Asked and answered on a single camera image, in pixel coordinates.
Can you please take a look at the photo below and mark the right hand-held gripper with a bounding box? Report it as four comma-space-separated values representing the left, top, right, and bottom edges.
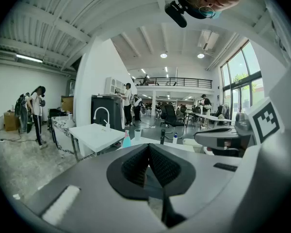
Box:
194, 97, 286, 157

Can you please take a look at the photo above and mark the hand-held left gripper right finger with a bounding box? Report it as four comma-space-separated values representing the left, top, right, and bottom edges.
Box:
148, 143, 196, 197

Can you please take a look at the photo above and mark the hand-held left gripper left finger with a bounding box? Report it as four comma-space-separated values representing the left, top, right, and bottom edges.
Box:
106, 143, 150, 201

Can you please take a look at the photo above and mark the long white table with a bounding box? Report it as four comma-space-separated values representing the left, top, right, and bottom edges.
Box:
184, 111, 234, 129

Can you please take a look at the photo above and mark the white square sink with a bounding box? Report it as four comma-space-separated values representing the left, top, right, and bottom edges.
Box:
68, 122, 126, 156

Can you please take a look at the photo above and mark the black office chair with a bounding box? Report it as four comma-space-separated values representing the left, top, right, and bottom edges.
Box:
160, 104, 185, 131

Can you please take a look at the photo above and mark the white curved faucet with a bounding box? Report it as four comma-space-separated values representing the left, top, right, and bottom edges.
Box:
93, 106, 111, 132

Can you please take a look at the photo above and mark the large window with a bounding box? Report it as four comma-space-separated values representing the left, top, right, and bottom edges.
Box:
220, 40, 265, 114

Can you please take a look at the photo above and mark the black railing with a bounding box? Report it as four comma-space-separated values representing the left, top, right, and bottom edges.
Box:
131, 77, 213, 90

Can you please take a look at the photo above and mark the black cabinet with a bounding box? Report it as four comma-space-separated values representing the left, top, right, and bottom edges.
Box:
90, 94, 126, 132

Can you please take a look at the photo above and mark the marble counter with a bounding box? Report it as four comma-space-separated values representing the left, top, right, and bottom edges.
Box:
49, 115, 76, 155

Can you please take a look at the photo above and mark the ceiling air conditioner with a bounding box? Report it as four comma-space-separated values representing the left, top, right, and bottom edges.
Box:
197, 29, 220, 51

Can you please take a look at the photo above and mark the cardboard box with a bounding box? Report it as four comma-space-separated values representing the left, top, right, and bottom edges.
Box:
3, 111, 20, 132

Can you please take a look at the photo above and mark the tube ceiling light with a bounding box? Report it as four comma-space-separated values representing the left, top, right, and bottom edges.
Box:
15, 53, 44, 64

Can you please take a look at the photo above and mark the white wall cabinet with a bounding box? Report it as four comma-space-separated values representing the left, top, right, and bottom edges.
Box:
105, 76, 126, 96

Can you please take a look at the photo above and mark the black head camera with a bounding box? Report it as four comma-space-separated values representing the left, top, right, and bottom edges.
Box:
164, 0, 188, 29

